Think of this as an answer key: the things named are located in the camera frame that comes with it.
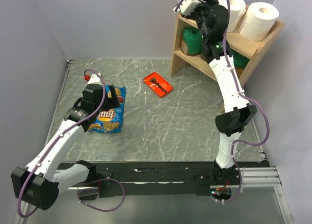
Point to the aluminium frame rail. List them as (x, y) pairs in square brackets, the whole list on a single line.
[(260, 177)]

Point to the orange razor box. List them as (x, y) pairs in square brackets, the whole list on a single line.
[(165, 84)]

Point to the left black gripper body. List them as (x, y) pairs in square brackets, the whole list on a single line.
[(107, 104)]

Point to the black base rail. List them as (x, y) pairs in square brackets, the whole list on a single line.
[(159, 178)]

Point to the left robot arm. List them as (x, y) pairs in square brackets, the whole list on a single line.
[(37, 183)]

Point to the wooden two-tier shelf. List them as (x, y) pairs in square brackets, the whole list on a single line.
[(253, 50)]

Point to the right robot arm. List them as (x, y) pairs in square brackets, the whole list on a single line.
[(238, 111)]

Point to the green roll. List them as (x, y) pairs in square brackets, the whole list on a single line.
[(240, 62), (191, 41)]

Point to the black razor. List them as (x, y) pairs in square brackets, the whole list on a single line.
[(153, 80)]

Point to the blue chips bag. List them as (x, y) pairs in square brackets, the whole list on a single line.
[(111, 121)]

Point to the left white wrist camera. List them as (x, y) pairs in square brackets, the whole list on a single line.
[(95, 79)]

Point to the white paper roll front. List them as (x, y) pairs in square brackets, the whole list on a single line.
[(237, 9)]

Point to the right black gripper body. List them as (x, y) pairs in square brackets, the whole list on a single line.
[(200, 16)]

